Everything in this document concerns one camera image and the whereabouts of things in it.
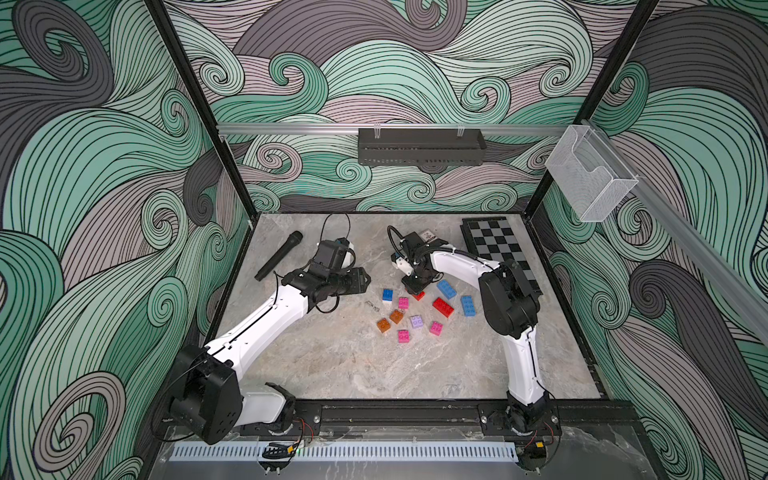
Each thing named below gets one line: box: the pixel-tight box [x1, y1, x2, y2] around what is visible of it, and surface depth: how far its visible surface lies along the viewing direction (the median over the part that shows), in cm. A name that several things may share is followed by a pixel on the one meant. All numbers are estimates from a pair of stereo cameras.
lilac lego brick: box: [410, 315, 424, 328], surface depth 92 cm
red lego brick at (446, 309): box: [432, 297, 454, 318], surface depth 95 cm
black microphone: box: [254, 230, 303, 282], surface depth 108 cm
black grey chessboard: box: [460, 217, 543, 296], surface depth 109 cm
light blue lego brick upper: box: [436, 279, 457, 299], surface depth 98 cm
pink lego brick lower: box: [397, 330, 411, 343], surface depth 88 cm
